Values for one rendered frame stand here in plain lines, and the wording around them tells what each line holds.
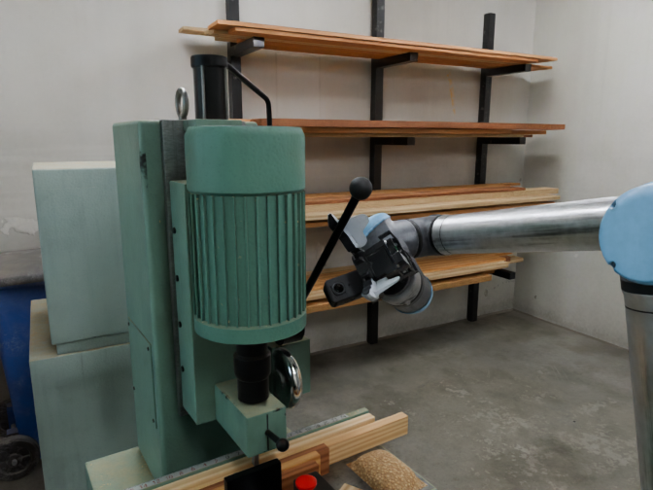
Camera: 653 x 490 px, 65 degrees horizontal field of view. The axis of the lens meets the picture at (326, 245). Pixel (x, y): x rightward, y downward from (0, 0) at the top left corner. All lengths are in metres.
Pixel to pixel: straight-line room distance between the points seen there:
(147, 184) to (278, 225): 0.29
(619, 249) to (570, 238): 0.23
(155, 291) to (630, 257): 0.73
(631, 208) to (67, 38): 2.78
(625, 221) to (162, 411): 0.82
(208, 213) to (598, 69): 3.84
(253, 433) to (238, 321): 0.20
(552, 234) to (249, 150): 0.53
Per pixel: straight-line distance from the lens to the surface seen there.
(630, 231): 0.71
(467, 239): 1.07
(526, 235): 0.99
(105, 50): 3.10
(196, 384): 0.94
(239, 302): 0.74
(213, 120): 0.88
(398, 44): 3.20
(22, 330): 2.58
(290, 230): 0.75
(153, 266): 0.95
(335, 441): 1.02
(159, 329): 0.99
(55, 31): 3.09
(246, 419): 0.85
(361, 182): 0.76
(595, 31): 4.43
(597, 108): 4.32
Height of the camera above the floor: 1.49
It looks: 12 degrees down
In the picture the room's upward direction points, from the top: straight up
